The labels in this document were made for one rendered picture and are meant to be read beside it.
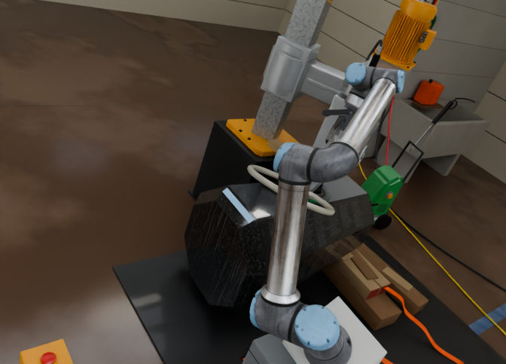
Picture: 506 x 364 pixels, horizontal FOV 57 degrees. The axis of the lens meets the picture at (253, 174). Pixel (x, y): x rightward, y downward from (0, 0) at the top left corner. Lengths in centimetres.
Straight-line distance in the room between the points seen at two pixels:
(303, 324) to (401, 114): 426
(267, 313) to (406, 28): 213
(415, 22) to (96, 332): 268
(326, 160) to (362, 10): 763
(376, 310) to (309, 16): 212
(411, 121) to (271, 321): 417
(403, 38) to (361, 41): 576
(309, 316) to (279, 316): 12
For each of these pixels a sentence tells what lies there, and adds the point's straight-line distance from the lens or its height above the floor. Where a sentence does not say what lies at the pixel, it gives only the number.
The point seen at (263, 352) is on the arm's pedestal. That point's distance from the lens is 198.
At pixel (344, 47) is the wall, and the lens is 922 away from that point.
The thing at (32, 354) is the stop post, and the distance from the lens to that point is 153.
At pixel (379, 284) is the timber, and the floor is 24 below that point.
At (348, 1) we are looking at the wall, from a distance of 932.
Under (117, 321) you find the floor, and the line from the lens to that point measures 301.
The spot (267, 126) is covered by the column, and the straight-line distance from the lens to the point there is 360.
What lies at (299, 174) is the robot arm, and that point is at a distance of 158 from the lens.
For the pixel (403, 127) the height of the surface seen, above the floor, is 63.
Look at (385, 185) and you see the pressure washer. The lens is 448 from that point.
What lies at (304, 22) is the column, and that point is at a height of 170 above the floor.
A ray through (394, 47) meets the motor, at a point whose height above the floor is 177.
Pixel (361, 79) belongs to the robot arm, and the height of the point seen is 184.
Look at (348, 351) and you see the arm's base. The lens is 193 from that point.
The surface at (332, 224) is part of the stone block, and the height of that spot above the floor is 70.
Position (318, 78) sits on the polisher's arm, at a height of 138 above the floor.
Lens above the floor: 233
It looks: 30 degrees down
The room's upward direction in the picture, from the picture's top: 20 degrees clockwise
